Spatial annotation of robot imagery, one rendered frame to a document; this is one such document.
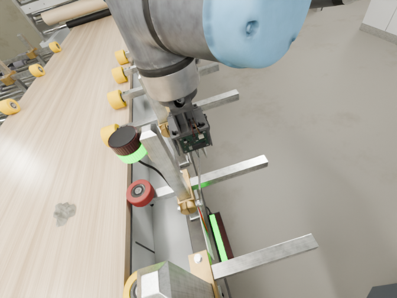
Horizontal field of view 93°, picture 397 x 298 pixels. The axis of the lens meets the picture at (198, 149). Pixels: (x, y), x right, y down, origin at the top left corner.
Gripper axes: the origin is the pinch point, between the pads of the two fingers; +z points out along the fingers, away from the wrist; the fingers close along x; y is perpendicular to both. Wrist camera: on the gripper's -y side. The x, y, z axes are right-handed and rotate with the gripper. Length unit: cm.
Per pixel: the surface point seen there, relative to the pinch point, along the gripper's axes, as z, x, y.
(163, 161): -5.6, -7.5, 4.5
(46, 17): -6, -117, -252
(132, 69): 5, -21, -75
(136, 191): 10.0, -21.2, -0.7
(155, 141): -12.0, -7.0, 4.5
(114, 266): 11.0, -27.2, 17.3
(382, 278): 101, 73, 37
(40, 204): 11, -55, -8
